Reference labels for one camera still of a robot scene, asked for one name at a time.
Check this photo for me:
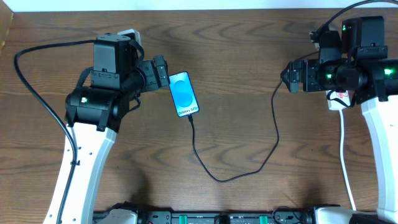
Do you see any white power strip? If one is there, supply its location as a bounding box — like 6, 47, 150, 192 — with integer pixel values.
326, 90, 351, 111

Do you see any blue Galaxy smartphone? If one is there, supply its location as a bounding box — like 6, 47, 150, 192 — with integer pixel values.
169, 71, 200, 118

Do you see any black USB charging cable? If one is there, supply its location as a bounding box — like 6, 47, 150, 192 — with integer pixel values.
187, 51, 321, 183

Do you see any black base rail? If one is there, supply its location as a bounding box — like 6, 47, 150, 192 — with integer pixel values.
92, 202, 385, 224

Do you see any white power strip cord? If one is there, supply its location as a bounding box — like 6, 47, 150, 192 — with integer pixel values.
338, 108, 357, 211

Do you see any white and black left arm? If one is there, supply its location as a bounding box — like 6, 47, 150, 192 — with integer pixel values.
44, 29, 170, 223

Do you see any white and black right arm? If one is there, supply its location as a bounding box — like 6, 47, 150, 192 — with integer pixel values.
280, 16, 397, 223

